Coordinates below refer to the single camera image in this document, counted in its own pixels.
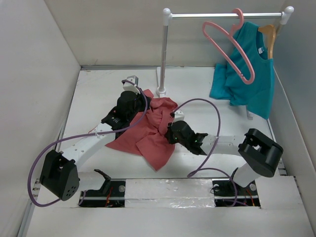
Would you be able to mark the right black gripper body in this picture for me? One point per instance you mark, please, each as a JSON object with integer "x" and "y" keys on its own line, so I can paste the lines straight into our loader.
{"x": 172, "y": 137}

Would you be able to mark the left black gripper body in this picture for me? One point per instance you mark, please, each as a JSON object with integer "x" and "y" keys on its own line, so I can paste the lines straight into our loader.
{"x": 139, "y": 107}

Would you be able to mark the pink t shirt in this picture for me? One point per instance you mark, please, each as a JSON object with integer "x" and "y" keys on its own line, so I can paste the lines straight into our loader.
{"x": 147, "y": 138}

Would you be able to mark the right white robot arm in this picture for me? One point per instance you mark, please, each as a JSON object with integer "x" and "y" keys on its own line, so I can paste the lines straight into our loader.
{"x": 261, "y": 154}

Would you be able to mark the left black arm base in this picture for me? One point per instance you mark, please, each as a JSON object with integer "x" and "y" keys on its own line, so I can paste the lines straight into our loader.
{"x": 109, "y": 195}

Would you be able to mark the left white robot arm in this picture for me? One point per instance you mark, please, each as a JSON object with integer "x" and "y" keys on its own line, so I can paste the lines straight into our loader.
{"x": 60, "y": 169}

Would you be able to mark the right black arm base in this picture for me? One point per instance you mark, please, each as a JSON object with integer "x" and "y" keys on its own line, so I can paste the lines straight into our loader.
{"x": 224, "y": 194}

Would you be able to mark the wooden hanger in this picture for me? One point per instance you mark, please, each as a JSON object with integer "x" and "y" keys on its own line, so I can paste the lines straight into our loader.
{"x": 270, "y": 32}

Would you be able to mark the white clothes rack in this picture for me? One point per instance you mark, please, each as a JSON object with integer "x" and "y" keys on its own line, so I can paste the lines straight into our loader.
{"x": 237, "y": 13}

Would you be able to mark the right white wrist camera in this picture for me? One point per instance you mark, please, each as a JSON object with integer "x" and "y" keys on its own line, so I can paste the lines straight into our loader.
{"x": 177, "y": 115}

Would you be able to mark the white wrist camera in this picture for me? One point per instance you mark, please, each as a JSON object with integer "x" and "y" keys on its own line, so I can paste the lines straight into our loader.
{"x": 130, "y": 84}
{"x": 177, "y": 115}

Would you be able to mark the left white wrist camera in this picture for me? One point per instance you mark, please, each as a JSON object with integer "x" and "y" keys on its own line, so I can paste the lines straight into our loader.
{"x": 130, "y": 84}

